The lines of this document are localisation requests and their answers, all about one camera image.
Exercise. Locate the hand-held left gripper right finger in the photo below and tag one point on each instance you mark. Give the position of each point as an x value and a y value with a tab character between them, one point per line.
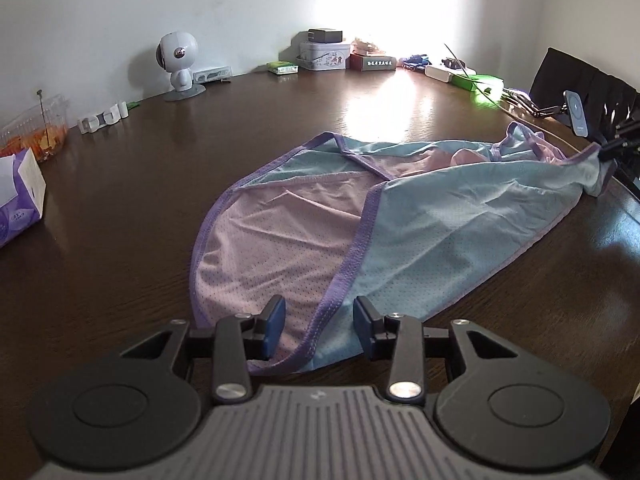
364	327

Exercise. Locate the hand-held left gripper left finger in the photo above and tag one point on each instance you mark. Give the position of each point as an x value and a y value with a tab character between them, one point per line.
274	325

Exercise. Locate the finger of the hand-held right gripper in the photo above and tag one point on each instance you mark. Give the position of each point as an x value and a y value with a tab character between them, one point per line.
614	150

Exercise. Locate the blue and pink mesh garment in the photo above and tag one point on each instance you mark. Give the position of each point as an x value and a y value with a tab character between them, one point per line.
450	225

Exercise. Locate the black chair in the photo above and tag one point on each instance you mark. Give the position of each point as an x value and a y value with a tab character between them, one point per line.
580	77

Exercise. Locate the green box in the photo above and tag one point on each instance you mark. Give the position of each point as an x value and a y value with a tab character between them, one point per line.
477	83

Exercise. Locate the white flat box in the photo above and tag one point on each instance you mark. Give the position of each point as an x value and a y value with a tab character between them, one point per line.
442	71

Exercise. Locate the blue small items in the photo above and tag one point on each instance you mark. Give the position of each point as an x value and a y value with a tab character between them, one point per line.
415	61

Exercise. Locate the dark red box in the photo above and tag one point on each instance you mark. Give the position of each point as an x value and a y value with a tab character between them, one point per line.
372	62

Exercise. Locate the white power strip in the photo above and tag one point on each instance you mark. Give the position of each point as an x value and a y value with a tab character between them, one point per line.
212	75

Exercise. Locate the green tissue packet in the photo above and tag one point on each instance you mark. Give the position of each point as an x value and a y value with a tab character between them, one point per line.
281	66

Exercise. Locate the pink wrapped packet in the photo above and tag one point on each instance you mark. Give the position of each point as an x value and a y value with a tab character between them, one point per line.
367	45

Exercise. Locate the grey tin box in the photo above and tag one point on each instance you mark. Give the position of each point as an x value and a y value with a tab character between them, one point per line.
324	56

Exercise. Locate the purple and white tissue pack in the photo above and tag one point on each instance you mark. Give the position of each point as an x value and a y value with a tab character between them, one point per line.
20	200

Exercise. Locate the black power adapter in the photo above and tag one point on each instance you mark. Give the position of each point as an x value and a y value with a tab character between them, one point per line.
325	36

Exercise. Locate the clear plastic food container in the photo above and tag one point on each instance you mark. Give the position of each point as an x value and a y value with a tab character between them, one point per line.
35	127

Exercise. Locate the phone mount with round pad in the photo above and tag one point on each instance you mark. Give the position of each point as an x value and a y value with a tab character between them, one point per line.
580	112

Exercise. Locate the white robot-shaped camera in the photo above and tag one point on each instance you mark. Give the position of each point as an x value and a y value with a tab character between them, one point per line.
176	62

